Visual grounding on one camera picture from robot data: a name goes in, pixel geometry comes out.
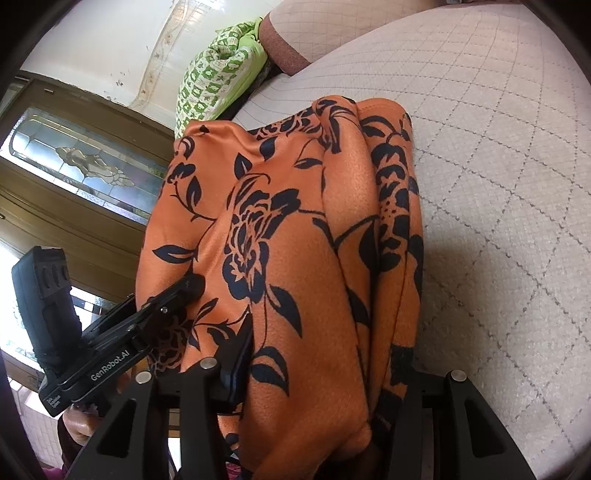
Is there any orange floral blouse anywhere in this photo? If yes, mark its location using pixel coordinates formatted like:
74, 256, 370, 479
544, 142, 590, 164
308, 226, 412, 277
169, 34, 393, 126
135, 96, 424, 479

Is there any person's left hand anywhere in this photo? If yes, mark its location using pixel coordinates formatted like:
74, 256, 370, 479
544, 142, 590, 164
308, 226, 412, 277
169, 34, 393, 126
62, 373, 133, 447

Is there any wooden stained glass door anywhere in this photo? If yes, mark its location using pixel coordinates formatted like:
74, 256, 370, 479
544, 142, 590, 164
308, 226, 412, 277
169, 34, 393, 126
1, 72, 172, 388

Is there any green checkered pillow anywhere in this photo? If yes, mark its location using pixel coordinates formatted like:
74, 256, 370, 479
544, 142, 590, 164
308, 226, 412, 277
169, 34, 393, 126
174, 18, 267, 138

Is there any pink bolster cushion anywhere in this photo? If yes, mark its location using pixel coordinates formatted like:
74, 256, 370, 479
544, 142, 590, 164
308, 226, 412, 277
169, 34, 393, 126
259, 0, 445, 75

